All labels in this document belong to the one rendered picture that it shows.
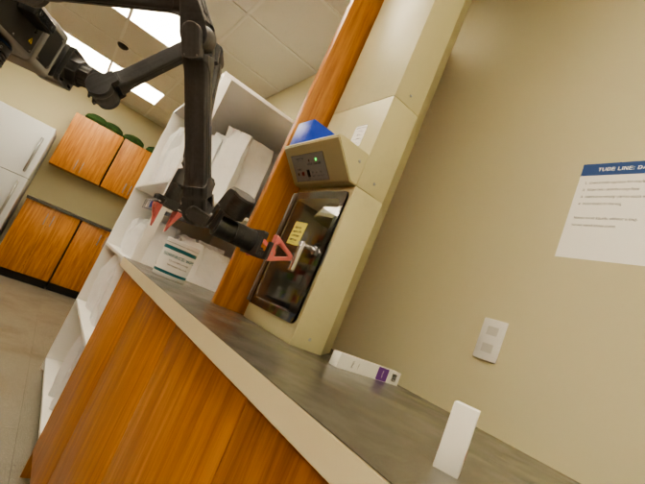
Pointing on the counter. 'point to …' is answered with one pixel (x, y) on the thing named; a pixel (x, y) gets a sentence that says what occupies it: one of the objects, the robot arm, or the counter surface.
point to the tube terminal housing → (349, 224)
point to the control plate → (310, 166)
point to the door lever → (300, 254)
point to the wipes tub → (176, 260)
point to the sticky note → (297, 232)
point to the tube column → (405, 54)
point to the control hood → (346, 161)
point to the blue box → (311, 130)
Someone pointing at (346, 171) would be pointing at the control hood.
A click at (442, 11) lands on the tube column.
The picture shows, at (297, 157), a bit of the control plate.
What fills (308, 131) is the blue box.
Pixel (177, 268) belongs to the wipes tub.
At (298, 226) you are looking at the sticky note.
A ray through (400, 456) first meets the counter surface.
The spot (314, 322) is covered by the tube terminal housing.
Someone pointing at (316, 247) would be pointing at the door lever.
